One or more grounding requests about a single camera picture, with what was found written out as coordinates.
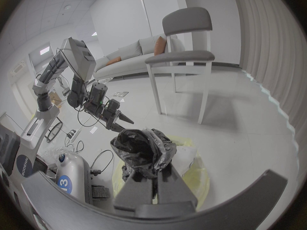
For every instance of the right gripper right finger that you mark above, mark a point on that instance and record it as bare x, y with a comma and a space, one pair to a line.
175, 190

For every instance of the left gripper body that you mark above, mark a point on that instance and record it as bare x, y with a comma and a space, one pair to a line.
98, 112

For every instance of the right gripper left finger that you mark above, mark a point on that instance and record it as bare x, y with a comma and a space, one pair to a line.
134, 190

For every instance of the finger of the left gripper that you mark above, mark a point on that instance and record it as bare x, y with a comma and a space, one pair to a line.
118, 127
124, 117

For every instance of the yellow plastic bag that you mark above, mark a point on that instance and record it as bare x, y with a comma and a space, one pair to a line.
199, 178

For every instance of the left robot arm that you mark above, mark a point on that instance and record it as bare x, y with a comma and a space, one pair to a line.
79, 56

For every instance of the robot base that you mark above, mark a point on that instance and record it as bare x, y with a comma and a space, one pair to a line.
74, 166

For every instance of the white power strip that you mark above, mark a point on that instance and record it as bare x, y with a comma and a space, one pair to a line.
74, 134

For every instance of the orange cushion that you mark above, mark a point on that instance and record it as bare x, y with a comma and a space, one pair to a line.
160, 45
114, 60

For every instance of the pale grey sofa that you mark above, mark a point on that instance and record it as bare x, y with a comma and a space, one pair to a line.
129, 56

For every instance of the white chair with grey seat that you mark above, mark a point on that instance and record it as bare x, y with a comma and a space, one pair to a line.
182, 56

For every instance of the white curtain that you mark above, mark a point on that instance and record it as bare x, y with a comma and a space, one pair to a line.
271, 51

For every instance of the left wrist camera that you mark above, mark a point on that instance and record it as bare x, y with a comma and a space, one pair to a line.
113, 105

